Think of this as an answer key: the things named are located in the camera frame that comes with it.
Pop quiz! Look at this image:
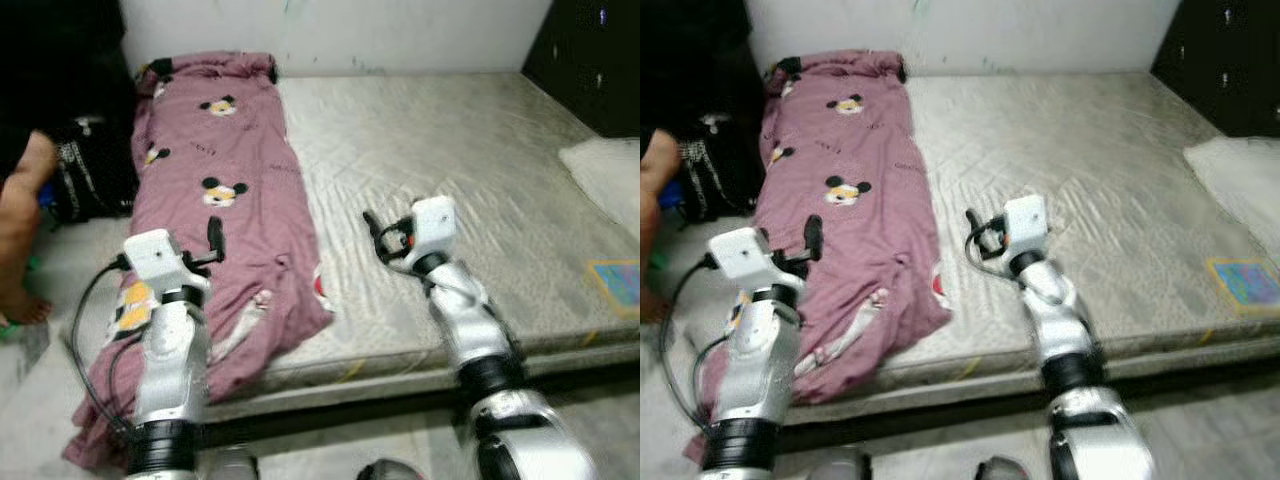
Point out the blue yellow board book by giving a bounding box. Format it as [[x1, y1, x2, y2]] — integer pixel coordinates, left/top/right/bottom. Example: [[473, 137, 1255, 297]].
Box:
[[587, 258, 641, 321], [1205, 257, 1280, 319]]

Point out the purple Mickey print blanket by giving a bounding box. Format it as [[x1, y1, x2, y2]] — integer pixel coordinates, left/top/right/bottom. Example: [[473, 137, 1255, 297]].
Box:
[[683, 50, 956, 466], [62, 50, 336, 471]]

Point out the white quilted mattress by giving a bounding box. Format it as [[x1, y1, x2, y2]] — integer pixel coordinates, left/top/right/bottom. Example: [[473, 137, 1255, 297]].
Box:
[[790, 72, 1280, 426], [205, 72, 641, 423]]

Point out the black bag with white print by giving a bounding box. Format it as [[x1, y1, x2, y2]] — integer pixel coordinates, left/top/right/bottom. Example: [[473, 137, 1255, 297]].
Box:
[[45, 115, 139, 223], [678, 113, 766, 223]]

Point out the person in black shorts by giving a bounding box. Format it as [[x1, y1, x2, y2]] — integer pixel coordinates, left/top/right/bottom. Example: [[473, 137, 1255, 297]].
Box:
[[0, 130, 59, 326], [640, 128, 683, 323]]

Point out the grey robot left leg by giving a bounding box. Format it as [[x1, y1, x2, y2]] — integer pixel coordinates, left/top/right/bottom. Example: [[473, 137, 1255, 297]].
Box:
[[810, 450, 871, 480], [205, 450, 261, 480]]

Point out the off-white pillow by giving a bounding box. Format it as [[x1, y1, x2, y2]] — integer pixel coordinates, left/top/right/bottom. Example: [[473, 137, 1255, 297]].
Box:
[[1183, 137, 1280, 241], [558, 137, 641, 241]]

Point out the black tufted headboard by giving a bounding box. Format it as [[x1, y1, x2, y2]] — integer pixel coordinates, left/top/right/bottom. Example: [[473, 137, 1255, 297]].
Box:
[[1150, 0, 1280, 139], [522, 0, 641, 139]]

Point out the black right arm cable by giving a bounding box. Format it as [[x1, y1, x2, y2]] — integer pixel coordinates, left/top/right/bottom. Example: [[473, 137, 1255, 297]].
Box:
[[965, 230, 1071, 301], [372, 232, 481, 306]]

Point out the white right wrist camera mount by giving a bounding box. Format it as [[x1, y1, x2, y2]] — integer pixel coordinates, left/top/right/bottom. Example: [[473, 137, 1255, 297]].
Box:
[[410, 196, 459, 263], [1003, 195, 1051, 259]]

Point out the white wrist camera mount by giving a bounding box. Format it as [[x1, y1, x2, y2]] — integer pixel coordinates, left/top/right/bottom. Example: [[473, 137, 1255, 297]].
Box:
[[123, 229, 199, 293], [410, 196, 459, 263], [706, 227, 787, 293], [1003, 195, 1051, 259]]

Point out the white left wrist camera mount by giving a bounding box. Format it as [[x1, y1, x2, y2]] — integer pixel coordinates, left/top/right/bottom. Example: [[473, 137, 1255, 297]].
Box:
[[706, 227, 787, 293], [123, 229, 199, 293]]

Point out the dark bed frame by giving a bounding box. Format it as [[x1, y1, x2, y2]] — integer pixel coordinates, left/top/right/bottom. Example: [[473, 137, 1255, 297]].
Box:
[[200, 360, 641, 446], [785, 348, 1280, 446]]

